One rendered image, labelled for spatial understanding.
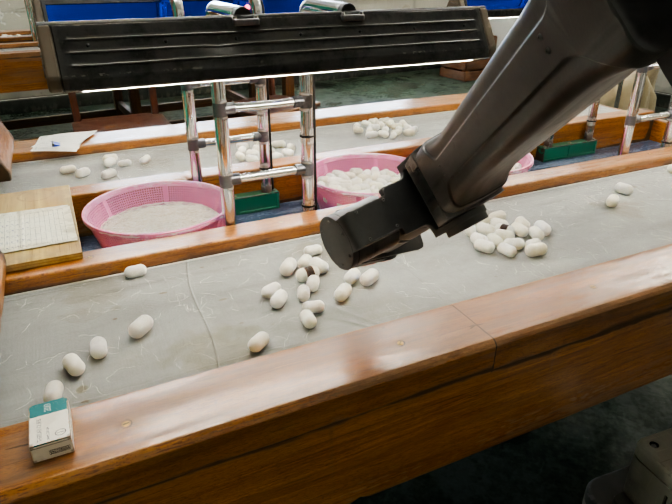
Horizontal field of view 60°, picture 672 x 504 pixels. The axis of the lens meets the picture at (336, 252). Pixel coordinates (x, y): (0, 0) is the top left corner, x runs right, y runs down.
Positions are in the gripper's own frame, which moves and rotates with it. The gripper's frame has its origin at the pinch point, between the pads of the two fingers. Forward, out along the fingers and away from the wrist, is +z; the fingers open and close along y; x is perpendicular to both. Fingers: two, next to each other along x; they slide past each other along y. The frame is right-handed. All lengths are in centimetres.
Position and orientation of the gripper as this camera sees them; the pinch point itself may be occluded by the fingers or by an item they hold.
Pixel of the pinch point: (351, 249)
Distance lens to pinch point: 76.3
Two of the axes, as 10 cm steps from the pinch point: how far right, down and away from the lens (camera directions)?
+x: 2.7, 9.5, -1.6
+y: -9.0, 1.9, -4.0
